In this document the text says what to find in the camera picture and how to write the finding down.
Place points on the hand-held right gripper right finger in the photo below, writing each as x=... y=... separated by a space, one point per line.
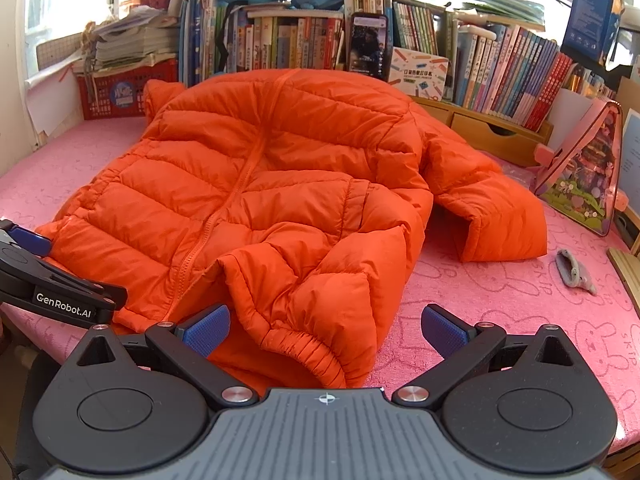
x=442 y=333

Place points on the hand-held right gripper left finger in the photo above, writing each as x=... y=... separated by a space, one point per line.
x=207 y=331

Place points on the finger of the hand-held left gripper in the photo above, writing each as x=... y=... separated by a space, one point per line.
x=30 y=241

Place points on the orange puffer jacket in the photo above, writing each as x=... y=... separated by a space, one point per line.
x=280 y=175

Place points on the white paper sheet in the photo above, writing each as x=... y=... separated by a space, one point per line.
x=50 y=105

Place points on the large red plastic crate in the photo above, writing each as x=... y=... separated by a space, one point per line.
x=125 y=95

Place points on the clear plastic bag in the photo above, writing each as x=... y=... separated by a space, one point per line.
x=520 y=175

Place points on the wooden board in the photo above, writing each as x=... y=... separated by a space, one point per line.
x=627 y=270

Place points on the wooden drawer organizer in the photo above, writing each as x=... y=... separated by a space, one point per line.
x=480 y=127

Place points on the pink house-shaped toy case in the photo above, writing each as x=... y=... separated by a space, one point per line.
x=585 y=180

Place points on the stack of paper workbooks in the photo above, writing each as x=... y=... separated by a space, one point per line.
x=135 y=42

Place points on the white foam board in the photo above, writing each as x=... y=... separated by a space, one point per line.
x=570 y=110

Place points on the white printed cardboard box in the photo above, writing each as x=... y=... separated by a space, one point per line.
x=417 y=75

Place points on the row of tall thin books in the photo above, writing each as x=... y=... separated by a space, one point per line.
x=200 y=40

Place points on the pale blue paper card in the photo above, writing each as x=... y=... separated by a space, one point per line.
x=632 y=150

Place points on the row of pastel and red books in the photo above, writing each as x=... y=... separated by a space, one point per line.
x=510 y=75

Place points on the row of shiny small books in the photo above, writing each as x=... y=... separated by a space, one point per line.
x=590 y=82

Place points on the brown cardboard box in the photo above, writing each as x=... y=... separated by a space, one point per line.
x=629 y=92

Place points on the row of green-spined books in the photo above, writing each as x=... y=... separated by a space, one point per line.
x=417 y=27

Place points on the stack of teal booklets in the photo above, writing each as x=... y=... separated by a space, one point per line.
x=500 y=2

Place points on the blue carton box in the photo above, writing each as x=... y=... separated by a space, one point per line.
x=587 y=15

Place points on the white window frame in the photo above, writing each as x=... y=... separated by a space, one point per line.
x=65 y=20

